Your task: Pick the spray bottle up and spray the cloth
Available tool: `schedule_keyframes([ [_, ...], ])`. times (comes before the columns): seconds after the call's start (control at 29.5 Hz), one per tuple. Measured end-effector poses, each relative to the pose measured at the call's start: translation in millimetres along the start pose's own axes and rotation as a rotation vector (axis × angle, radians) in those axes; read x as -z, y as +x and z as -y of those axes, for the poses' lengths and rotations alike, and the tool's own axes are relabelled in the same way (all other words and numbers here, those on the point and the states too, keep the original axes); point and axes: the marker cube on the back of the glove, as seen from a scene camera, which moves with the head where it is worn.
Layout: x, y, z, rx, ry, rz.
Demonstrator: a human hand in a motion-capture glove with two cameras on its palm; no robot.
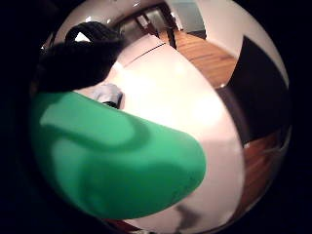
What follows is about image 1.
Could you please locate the black panel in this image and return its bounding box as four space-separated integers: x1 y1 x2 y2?
227 35 292 145

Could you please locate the green plastic object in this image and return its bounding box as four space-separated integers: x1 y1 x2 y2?
29 91 208 220

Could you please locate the light blue object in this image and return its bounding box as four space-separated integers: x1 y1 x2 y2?
91 82 125 110

